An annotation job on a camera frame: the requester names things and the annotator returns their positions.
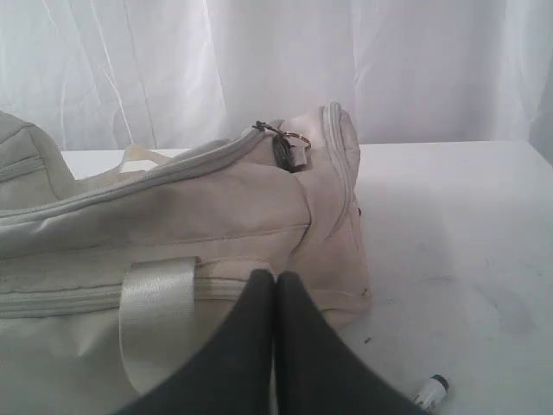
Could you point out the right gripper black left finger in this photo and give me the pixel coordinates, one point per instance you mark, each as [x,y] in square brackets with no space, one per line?
[231,373]

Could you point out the white backdrop curtain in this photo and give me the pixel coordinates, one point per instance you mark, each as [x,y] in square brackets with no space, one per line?
[100,75]

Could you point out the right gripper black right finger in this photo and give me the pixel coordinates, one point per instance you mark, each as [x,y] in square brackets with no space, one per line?
[316,372]

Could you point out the white marker black cap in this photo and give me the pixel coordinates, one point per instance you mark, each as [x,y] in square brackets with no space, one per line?
[431,393]

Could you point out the cream fabric duffel bag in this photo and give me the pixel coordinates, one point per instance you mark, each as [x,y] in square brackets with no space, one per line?
[141,263]

